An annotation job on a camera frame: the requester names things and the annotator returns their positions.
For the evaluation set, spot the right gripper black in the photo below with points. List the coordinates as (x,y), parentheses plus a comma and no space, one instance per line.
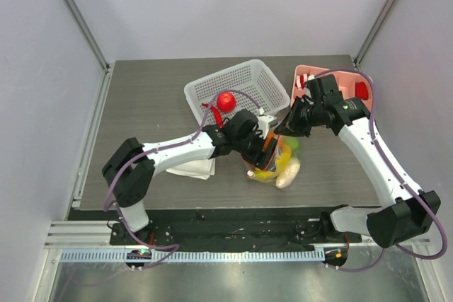
(295,120)

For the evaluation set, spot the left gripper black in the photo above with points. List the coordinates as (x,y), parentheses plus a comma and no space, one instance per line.
(260,160)

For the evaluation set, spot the yellow fake banana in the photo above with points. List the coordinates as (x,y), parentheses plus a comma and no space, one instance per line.
(278,163)

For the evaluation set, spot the clear zip bag orange seal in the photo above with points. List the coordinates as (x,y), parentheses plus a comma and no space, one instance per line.
(280,140)

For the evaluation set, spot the red fake chili pepper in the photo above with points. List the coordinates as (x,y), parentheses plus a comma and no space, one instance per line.
(213,112)

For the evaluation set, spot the red fake apple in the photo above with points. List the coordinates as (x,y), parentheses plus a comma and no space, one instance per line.
(226,102)

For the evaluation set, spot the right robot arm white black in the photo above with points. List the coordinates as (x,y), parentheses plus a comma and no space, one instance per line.
(406,210)

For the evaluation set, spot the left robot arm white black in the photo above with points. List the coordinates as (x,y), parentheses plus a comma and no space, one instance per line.
(130,169)

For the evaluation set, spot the green fake fruit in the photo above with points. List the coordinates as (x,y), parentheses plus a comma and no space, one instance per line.
(293,143)

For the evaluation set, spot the white fake radish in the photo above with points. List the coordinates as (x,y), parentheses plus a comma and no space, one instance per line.
(287,176)

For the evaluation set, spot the white perforated plastic basket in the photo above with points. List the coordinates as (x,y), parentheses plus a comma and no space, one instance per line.
(252,83)

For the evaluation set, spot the red white striped item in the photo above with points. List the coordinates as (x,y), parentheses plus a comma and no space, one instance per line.
(300,80)

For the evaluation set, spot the folded white towel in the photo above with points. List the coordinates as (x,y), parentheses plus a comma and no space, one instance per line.
(195,169)

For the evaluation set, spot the pink compartment tray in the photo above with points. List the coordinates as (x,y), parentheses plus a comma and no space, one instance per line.
(345,80)

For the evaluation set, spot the red item right compartment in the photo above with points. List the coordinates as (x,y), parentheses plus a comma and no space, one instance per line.
(361,91)

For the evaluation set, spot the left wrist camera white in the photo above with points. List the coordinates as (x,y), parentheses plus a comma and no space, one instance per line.
(265,122)

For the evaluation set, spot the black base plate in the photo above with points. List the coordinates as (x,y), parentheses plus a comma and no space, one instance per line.
(243,230)

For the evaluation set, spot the white slotted cable duct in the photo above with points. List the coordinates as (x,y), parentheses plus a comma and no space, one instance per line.
(133,255)

